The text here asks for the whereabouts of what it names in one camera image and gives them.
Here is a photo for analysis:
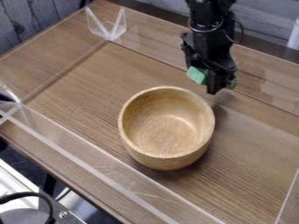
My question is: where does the clear acrylic table barrier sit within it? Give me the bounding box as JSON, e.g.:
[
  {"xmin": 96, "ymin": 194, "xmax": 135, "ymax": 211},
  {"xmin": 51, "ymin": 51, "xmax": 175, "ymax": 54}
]
[{"xmin": 0, "ymin": 1, "xmax": 299, "ymax": 224}]

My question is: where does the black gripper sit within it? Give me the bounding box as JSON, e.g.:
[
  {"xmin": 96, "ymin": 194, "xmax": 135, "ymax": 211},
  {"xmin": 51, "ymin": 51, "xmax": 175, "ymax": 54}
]
[{"xmin": 182, "ymin": 27, "xmax": 238, "ymax": 95}]

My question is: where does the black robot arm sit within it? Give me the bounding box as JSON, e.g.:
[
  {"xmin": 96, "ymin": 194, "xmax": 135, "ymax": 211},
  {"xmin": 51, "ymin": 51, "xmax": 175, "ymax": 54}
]
[{"xmin": 182, "ymin": 0, "xmax": 244, "ymax": 95}]

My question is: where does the brown wooden bowl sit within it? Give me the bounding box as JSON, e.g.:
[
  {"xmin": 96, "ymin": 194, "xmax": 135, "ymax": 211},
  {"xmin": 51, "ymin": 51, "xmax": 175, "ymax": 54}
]
[{"xmin": 117, "ymin": 86, "xmax": 215, "ymax": 171}]

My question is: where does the green rectangular block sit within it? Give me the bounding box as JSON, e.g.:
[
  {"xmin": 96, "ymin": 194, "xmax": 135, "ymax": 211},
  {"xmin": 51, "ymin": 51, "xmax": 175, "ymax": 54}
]
[{"xmin": 187, "ymin": 66, "xmax": 238, "ymax": 89}]

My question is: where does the white post at right edge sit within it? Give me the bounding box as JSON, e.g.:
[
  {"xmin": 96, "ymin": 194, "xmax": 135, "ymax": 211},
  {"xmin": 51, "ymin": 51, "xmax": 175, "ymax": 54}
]
[{"xmin": 287, "ymin": 18, "xmax": 299, "ymax": 50}]

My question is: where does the grey metal bracket with screw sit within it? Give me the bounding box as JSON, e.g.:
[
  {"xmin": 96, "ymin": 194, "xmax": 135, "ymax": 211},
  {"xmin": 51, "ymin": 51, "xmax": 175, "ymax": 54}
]
[{"xmin": 49, "ymin": 198, "xmax": 87, "ymax": 224}]

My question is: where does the black cable loop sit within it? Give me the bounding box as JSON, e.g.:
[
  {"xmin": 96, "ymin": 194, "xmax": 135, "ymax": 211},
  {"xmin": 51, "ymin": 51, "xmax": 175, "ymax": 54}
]
[{"xmin": 0, "ymin": 191, "xmax": 56, "ymax": 224}]

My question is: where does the black table leg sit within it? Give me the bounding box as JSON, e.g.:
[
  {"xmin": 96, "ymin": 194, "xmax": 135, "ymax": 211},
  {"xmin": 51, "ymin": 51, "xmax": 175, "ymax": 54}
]
[{"xmin": 43, "ymin": 174, "xmax": 57, "ymax": 196}]

